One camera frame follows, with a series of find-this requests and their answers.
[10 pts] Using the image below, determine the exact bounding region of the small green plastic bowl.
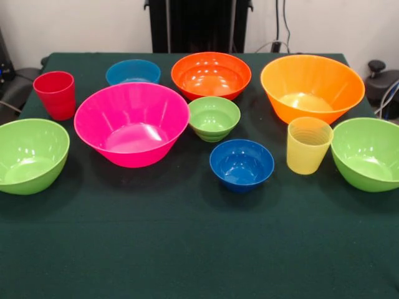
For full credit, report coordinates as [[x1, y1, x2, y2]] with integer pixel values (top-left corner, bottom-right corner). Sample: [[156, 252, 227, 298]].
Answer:
[[188, 96, 242, 143]]

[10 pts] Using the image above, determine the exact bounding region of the yellow plastic cup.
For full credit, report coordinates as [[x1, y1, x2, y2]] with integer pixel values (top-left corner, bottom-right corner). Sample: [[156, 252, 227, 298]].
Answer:
[[286, 116, 335, 176]]

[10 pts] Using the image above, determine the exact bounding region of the black computer tower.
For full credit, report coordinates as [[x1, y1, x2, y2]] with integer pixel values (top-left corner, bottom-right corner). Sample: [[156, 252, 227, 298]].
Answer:
[[0, 27, 16, 82]]

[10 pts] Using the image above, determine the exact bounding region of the dark blue plastic bowl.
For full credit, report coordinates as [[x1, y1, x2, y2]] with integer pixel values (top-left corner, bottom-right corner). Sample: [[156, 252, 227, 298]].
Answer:
[[209, 138, 276, 194]]

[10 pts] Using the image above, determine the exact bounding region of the large pink plastic bowl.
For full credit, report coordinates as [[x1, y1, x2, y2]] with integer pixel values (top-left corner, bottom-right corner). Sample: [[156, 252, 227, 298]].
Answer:
[[73, 82, 191, 169]]

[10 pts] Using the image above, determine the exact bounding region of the red-orange plastic bowl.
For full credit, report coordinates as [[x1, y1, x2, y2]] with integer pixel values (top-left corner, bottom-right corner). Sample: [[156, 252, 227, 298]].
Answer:
[[170, 51, 252, 102]]

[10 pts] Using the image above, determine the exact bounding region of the light blue plastic bowl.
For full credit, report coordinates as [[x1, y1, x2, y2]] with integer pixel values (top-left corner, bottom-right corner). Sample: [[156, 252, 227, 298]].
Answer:
[[105, 59, 161, 87]]

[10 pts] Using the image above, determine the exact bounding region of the dark green tablecloth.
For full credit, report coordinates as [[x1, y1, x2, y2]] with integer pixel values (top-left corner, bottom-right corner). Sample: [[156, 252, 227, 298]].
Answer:
[[0, 51, 399, 299]]

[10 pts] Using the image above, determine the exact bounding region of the large orange plastic bowl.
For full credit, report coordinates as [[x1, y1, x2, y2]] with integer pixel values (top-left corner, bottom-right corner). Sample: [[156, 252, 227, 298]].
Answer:
[[260, 54, 366, 125]]

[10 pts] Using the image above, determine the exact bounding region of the red plastic cup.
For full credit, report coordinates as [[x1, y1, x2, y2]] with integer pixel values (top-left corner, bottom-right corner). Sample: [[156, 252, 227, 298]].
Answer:
[[32, 70, 77, 121]]

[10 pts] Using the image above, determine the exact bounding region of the large green plastic bowl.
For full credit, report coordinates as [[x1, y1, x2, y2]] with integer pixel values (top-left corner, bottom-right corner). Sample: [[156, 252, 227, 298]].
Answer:
[[330, 116, 399, 193], [0, 118, 70, 196]]

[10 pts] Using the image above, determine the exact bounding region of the black wall cable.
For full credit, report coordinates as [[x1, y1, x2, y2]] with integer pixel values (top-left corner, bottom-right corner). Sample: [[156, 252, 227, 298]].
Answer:
[[276, 0, 291, 44]]

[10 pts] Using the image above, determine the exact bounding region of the light blue cable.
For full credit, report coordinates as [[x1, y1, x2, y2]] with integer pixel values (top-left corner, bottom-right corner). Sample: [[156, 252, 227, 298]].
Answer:
[[373, 79, 399, 120]]

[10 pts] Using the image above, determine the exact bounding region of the grey cable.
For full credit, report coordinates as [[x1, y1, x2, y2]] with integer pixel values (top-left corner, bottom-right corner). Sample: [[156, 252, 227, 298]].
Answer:
[[0, 100, 22, 113]]

